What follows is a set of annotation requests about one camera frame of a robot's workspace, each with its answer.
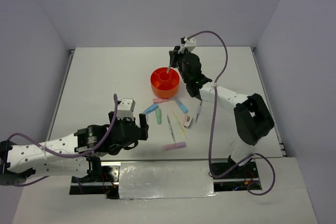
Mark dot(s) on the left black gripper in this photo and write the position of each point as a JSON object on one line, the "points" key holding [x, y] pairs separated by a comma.
{"points": [[144, 126]]}

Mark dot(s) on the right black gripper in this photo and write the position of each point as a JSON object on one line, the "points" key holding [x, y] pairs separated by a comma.
{"points": [[175, 55]]}

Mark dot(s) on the pink purple highlighter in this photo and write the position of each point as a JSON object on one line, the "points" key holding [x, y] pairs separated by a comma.
{"points": [[174, 146]]}

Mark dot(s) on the yellow thin pen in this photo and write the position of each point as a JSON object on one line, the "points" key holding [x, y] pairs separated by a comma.
{"points": [[180, 125]]}

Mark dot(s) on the pink stapler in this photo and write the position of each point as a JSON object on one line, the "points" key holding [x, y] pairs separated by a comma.
{"points": [[187, 121]]}

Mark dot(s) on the blue highlighter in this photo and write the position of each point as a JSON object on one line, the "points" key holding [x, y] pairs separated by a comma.
{"points": [[150, 109], [181, 105]]}

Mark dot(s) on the grey white thin pen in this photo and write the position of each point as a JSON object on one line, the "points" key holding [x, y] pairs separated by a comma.
{"points": [[198, 111]]}

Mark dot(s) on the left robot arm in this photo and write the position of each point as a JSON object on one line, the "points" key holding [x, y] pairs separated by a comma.
{"points": [[78, 154]]}

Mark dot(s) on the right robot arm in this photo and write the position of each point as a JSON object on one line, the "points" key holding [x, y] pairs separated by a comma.
{"points": [[252, 117]]}

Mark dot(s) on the green highlighter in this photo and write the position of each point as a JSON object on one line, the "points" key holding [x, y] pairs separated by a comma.
{"points": [[158, 114]]}

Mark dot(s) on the orange round divided organizer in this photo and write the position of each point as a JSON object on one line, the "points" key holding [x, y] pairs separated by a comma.
{"points": [[165, 84]]}

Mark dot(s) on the pink highlighter near organizer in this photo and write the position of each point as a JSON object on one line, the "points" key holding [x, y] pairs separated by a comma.
{"points": [[160, 100]]}

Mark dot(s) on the silver foil cover plate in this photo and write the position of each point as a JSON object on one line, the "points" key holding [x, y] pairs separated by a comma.
{"points": [[161, 180]]}

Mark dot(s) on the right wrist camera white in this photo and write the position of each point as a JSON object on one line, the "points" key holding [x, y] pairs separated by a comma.
{"points": [[187, 45]]}

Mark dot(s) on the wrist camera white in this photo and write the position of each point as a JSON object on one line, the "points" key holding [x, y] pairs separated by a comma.
{"points": [[187, 45], [125, 108]]}

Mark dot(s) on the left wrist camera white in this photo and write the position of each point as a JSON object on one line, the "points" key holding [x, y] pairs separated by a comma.
{"points": [[125, 108]]}

